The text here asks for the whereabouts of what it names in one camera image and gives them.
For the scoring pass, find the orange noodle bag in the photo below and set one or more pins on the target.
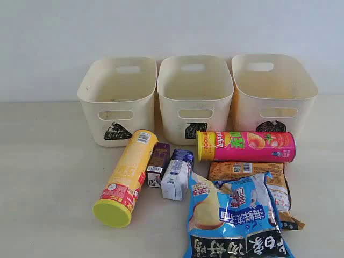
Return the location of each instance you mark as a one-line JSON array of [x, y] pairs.
[[277, 185]]

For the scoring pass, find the white blue milk carton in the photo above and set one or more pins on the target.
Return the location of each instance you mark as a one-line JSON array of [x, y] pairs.
[[174, 183]]

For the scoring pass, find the left cream bin, triangle mark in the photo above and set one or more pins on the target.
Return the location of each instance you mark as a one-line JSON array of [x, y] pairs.
[[117, 98]]

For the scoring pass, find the blue noodle bag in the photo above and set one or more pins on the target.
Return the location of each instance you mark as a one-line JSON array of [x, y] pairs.
[[236, 218]]

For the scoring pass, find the middle cream bin, square mark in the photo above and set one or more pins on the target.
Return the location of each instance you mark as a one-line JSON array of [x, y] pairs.
[[195, 94]]

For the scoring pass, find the purple drink carton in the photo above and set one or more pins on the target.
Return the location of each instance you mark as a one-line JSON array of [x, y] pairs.
[[157, 165]]

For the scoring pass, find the pink Lays chips can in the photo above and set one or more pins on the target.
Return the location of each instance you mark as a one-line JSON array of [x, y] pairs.
[[266, 147]]

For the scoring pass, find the right cream bin, circle mark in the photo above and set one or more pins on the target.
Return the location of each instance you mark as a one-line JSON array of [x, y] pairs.
[[273, 92]]

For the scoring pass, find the yellow chips can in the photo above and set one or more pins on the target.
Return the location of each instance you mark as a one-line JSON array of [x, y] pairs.
[[119, 197]]

